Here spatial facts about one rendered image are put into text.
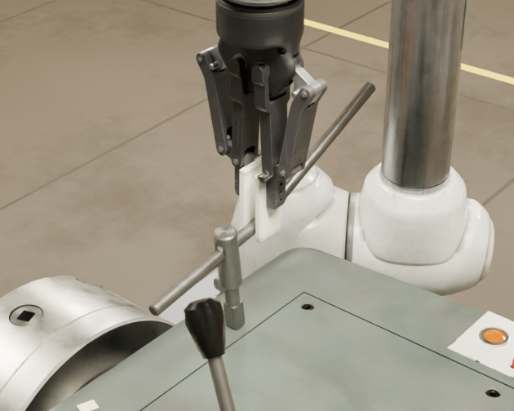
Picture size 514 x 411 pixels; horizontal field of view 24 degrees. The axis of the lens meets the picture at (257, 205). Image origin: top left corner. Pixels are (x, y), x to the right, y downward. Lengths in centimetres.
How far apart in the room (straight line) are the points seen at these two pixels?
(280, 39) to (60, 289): 40
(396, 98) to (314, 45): 333
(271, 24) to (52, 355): 39
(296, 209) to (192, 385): 70
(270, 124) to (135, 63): 379
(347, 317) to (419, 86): 54
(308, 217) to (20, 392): 71
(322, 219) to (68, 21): 360
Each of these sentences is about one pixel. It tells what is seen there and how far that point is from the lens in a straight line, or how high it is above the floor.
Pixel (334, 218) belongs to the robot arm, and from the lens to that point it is 176.
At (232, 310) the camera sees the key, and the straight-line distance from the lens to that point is 112.
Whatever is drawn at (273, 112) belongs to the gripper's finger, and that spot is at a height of 148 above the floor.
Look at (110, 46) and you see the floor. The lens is 499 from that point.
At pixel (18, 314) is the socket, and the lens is 122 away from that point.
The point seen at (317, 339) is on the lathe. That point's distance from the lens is 113.
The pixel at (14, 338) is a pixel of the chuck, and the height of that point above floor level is 123.
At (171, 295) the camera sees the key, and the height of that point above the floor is 134.
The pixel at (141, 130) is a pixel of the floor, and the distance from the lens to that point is 427.
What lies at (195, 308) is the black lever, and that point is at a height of 140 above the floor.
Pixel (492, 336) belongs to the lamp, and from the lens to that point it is 115.
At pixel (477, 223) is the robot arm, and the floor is 102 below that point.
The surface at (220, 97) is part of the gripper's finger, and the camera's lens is 107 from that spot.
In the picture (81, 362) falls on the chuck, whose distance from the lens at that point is 117.
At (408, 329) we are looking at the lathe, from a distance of 115.
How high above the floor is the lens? 194
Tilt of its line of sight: 31 degrees down
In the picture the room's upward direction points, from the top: straight up
